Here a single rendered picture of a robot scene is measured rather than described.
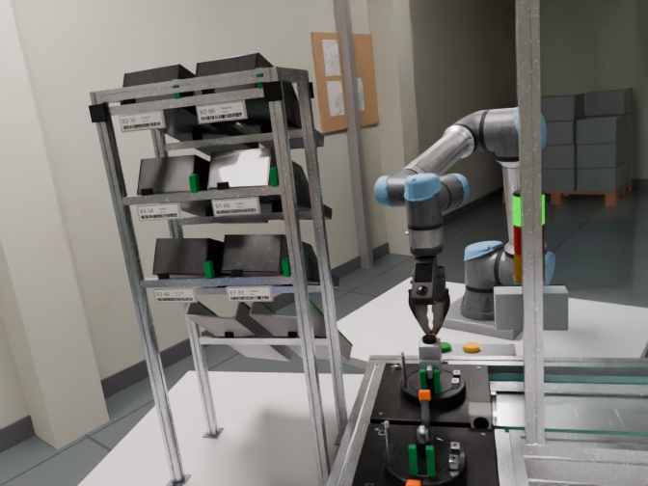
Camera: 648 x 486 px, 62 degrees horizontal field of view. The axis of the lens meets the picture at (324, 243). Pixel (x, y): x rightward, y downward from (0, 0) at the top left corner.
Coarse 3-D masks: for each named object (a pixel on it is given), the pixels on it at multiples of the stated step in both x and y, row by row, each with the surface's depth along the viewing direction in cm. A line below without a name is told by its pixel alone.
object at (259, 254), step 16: (224, 240) 105; (240, 240) 103; (256, 240) 102; (272, 240) 100; (224, 256) 104; (240, 256) 103; (256, 256) 101; (272, 256) 100; (288, 256) 102; (304, 256) 107; (224, 272) 104; (256, 272) 100; (272, 272) 99
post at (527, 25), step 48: (528, 0) 79; (528, 48) 81; (528, 96) 83; (528, 144) 84; (528, 192) 86; (528, 240) 88; (528, 288) 90; (528, 336) 92; (528, 384) 95; (528, 432) 97
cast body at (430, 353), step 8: (424, 336) 115; (432, 336) 114; (424, 344) 113; (432, 344) 113; (440, 344) 114; (424, 352) 113; (432, 352) 112; (440, 352) 112; (424, 360) 113; (432, 360) 113; (440, 360) 112; (424, 368) 113; (432, 368) 112; (440, 368) 112; (432, 376) 111
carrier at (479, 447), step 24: (408, 432) 103; (432, 432) 98; (456, 432) 102; (480, 432) 101; (360, 456) 98; (384, 456) 94; (408, 456) 94; (432, 456) 87; (456, 456) 90; (480, 456) 94; (360, 480) 92; (384, 480) 91; (432, 480) 87; (456, 480) 88; (480, 480) 89
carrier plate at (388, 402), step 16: (384, 368) 129; (464, 368) 125; (480, 368) 124; (384, 384) 122; (480, 384) 117; (384, 400) 115; (400, 400) 115; (464, 400) 112; (480, 400) 111; (384, 416) 110; (400, 416) 109; (416, 416) 108; (432, 416) 108; (448, 416) 107; (464, 416) 107
